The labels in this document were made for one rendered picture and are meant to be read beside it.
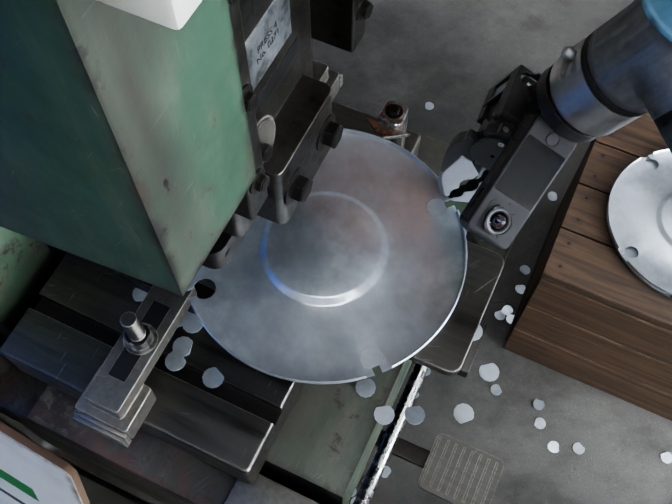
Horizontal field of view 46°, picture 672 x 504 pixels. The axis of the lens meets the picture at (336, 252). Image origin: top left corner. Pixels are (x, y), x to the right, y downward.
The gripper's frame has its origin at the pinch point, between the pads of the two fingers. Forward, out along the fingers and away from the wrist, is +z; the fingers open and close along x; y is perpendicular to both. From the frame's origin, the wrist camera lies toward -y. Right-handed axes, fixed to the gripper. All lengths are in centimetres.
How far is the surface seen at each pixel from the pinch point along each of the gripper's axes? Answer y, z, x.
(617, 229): 32, 29, -40
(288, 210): -14.0, -5.9, 15.0
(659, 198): 40, 27, -45
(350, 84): 69, 88, 1
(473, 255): -4.8, -0.6, -4.8
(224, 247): -18.3, -2.1, 17.8
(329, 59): 74, 92, 8
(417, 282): -9.9, 1.0, -1.0
